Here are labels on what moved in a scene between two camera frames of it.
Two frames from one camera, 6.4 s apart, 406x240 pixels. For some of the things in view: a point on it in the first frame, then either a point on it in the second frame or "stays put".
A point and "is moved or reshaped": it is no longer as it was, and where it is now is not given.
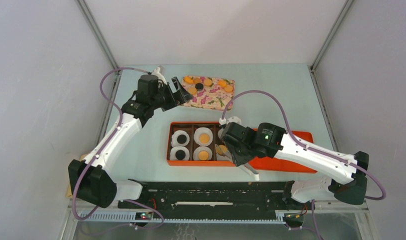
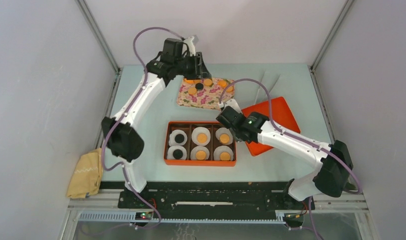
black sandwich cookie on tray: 199,86 stays put
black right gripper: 238,160 to 240,114
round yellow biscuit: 204,138 is moved or reshaped
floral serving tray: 210,93 stays put
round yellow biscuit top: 207,82 stays put
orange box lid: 277,163 to 282,116
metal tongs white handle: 245,167 to 260,83
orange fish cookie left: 188,80 stays put
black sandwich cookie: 181,139 stays put
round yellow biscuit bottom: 223,148 to 225,156
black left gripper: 178,98 to 200,71
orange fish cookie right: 222,83 stays put
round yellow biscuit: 203,155 stays put
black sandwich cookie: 180,154 stays put
